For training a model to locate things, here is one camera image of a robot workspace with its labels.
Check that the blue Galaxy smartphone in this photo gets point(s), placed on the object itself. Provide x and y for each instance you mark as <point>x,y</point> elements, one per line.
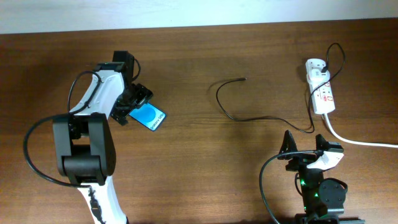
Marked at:
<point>149,116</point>

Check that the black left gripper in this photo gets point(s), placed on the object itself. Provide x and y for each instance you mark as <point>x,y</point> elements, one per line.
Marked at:
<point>120,112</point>

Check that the white USB charger adapter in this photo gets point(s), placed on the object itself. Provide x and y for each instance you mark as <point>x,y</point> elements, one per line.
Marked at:
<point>316,76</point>

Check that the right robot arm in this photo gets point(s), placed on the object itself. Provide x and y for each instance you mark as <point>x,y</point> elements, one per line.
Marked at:
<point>323,198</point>

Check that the white power strip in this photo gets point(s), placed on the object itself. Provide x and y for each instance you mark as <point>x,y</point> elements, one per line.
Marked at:
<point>322,97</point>

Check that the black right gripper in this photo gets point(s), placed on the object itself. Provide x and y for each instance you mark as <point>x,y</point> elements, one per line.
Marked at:
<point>301,160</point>

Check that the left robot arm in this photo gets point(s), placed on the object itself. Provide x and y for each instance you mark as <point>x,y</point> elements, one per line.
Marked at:
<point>84,145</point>

